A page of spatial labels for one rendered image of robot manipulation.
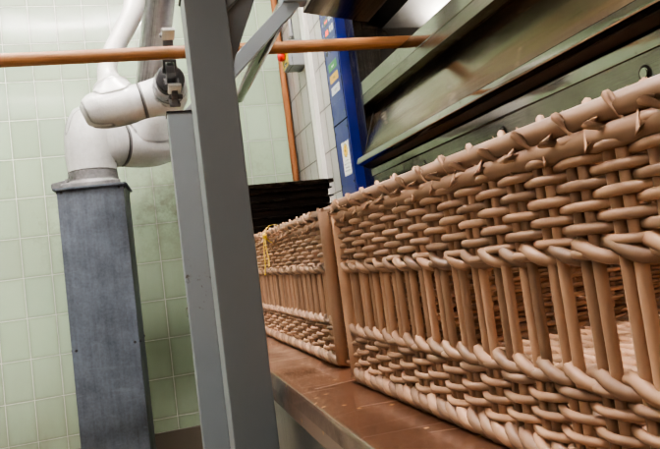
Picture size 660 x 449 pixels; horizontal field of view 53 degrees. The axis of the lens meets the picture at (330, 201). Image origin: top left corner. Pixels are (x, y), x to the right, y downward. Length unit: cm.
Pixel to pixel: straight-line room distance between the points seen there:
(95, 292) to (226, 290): 159
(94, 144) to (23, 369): 95
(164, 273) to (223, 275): 210
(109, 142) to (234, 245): 168
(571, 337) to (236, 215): 38
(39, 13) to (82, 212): 101
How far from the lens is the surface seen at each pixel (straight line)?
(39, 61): 158
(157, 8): 233
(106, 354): 219
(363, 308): 53
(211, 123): 62
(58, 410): 276
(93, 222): 219
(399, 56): 170
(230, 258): 61
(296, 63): 254
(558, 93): 113
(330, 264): 64
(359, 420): 45
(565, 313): 30
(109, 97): 191
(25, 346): 275
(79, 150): 225
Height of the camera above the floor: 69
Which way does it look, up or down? 5 degrees up
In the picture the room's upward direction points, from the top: 7 degrees counter-clockwise
